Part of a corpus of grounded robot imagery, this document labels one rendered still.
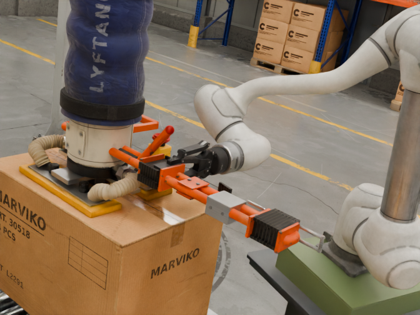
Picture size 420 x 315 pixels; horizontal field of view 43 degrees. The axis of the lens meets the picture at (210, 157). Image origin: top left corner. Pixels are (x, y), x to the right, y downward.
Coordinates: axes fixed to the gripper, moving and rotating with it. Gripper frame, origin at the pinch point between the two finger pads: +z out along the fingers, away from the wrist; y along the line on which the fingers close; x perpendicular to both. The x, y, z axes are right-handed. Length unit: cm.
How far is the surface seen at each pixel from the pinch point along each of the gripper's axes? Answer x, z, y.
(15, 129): 325, -145, 119
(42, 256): 24.2, 18.2, 30.8
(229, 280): 60, -130, 120
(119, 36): 18.1, 4.0, -30.5
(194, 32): 608, -675, 93
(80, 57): 25.2, 9.9, -23.8
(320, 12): 362, -698, 9
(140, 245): -5.2, 11.0, 14.3
